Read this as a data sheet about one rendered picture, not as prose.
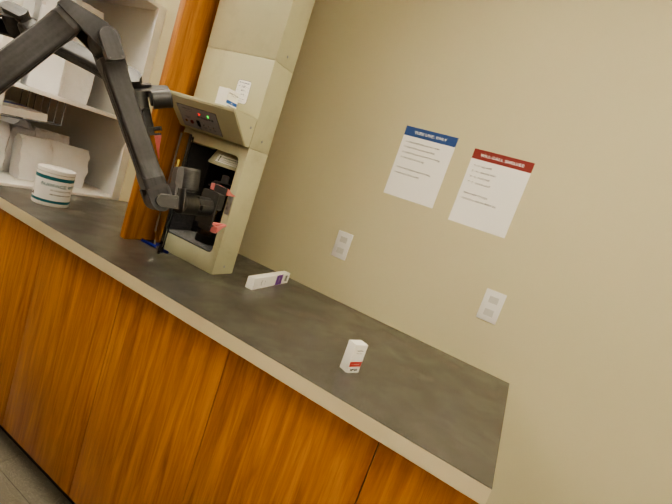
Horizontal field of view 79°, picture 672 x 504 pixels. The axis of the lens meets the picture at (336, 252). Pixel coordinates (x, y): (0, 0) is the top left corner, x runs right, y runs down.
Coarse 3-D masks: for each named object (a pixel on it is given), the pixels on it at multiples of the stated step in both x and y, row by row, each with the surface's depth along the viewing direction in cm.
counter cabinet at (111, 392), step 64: (0, 256) 157; (64, 256) 140; (0, 320) 157; (64, 320) 139; (128, 320) 125; (0, 384) 157; (64, 384) 139; (128, 384) 125; (192, 384) 114; (256, 384) 104; (64, 448) 139; (128, 448) 125; (192, 448) 113; (256, 448) 104; (320, 448) 96; (384, 448) 89
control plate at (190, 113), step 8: (184, 112) 143; (192, 112) 140; (200, 112) 137; (208, 112) 135; (184, 120) 146; (200, 120) 141; (208, 120) 138; (216, 120) 135; (200, 128) 144; (208, 128) 141; (216, 128) 139
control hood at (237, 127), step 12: (180, 96) 138; (192, 96) 136; (204, 108) 135; (216, 108) 131; (228, 108) 128; (180, 120) 148; (228, 120) 132; (240, 120) 131; (252, 120) 136; (204, 132) 145; (228, 132) 136; (240, 132) 133; (252, 132) 138; (240, 144) 138
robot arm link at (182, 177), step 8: (176, 168) 109; (184, 168) 109; (192, 168) 109; (176, 176) 108; (184, 176) 109; (192, 176) 110; (176, 184) 107; (184, 184) 109; (192, 184) 110; (176, 192) 108; (160, 200) 104; (168, 200) 105; (176, 200) 107; (176, 208) 107
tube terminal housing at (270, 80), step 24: (216, 48) 146; (216, 72) 146; (240, 72) 141; (264, 72) 136; (288, 72) 142; (216, 96) 146; (264, 96) 136; (264, 120) 141; (216, 144) 145; (264, 144) 145; (240, 168) 141; (240, 192) 143; (240, 216) 148; (168, 240) 155; (216, 240) 145; (240, 240) 153; (192, 264) 150; (216, 264) 146
